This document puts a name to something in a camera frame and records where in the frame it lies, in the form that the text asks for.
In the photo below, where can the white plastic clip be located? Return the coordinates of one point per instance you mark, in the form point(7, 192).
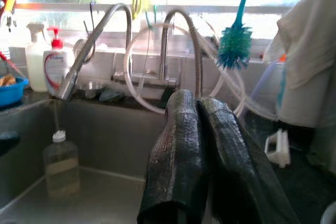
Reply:
point(278, 150)

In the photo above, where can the white soap bottle red pump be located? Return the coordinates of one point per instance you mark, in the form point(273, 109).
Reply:
point(53, 69)

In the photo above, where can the round metal hanging strainer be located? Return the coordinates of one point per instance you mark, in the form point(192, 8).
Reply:
point(78, 44)

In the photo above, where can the white hanging cloth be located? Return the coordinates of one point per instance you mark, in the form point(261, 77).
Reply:
point(307, 58)

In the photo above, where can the clear plastic bottle white cap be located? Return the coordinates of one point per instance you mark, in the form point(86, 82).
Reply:
point(61, 166)

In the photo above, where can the brown food scraps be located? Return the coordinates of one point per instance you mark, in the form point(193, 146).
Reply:
point(6, 79)

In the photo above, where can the white bottle with blue label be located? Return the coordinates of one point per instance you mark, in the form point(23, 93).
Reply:
point(282, 87)

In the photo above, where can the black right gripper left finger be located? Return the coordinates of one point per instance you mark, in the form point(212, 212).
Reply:
point(173, 161)

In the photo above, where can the dark green sponge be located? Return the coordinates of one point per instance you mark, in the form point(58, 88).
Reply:
point(111, 95)

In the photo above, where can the green hanging hook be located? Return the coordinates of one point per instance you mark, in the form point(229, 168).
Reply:
point(149, 22)

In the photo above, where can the small steel cup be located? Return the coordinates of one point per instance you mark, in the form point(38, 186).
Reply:
point(90, 89)

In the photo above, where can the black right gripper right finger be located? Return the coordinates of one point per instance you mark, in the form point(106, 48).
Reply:
point(231, 171)

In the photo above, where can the chrome faucet with spray head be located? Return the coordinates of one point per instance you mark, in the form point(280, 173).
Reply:
point(86, 48)

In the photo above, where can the blue bottle brush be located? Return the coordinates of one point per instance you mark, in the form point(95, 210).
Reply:
point(235, 48)

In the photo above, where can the stainless steel kitchen sink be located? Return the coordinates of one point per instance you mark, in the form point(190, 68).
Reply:
point(110, 134)

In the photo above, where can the blue plastic bowl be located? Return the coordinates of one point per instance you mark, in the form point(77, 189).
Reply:
point(11, 91)

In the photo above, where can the white spray bottle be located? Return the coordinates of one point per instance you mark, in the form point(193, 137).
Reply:
point(35, 64)

